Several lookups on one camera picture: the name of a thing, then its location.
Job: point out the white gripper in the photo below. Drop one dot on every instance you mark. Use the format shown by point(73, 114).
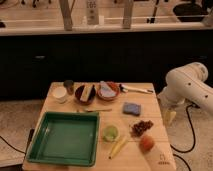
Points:
point(169, 114)

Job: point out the blue sponge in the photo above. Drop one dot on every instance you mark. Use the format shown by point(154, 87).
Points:
point(132, 108)

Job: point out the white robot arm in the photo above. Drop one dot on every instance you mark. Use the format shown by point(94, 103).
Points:
point(186, 82)

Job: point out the green plastic tray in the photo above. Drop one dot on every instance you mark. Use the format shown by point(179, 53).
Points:
point(66, 139)

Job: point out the bunch of dark grapes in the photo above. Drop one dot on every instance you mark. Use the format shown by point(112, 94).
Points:
point(139, 128)

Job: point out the orange peach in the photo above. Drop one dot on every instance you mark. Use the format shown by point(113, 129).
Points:
point(146, 143)

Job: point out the yellow banana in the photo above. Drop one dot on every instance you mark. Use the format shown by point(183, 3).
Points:
point(117, 146)

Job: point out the green cup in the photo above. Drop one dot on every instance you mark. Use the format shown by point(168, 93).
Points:
point(110, 133)

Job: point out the orange plate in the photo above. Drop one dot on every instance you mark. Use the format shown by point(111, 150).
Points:
point(114, 87)

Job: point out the light blue cloth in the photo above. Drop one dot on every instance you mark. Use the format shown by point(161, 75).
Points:
point(105, 90)

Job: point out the metal spoon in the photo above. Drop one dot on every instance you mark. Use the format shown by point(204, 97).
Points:
point(93, 110)

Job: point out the wooden block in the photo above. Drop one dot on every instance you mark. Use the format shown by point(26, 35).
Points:
point(86, 92)

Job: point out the dark brown bowl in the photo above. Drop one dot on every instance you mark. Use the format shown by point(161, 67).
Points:
point(78, 94)

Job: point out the small dark can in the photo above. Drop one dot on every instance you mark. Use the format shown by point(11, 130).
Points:
point(69, 85)

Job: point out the white cup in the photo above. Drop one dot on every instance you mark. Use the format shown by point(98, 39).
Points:
point(60, 94)

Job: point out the dark cabinet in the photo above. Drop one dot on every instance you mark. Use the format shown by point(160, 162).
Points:
point(29, 64)

